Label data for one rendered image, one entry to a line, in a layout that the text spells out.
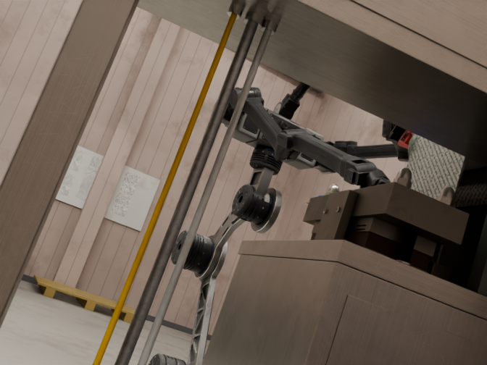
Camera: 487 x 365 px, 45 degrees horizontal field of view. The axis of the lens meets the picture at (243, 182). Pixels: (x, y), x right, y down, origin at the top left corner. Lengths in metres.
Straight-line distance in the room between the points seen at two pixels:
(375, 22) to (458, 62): 0.14
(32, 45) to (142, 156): 2.13
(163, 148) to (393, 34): 8.07
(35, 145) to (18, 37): 8.01
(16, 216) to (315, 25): 0.47
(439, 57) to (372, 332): 0.46
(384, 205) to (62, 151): 0.57
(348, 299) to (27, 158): 0.56
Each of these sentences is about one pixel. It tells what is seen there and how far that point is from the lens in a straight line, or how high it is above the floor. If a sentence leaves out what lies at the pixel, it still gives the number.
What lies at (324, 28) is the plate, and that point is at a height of 1.14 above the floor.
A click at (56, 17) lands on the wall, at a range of 8.88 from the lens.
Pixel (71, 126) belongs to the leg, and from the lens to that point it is 0.75.
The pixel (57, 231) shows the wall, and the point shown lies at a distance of 8.51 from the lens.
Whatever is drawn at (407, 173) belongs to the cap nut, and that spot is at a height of 1.06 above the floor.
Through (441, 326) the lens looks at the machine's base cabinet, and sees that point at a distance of 1.11.
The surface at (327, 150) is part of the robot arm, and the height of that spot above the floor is 1.24.
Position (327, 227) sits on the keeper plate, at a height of 0.94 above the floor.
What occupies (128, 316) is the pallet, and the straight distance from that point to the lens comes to 7.65.
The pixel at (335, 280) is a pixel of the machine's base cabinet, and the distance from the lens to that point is 1.00.
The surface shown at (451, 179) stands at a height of 1.13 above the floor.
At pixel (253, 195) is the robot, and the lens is 2.41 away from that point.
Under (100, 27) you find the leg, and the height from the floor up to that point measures 1.00.
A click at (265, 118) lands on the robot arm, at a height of 1.38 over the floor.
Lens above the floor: 0.75
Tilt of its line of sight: 11 degrees up
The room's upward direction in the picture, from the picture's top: 20 degrees clockwise
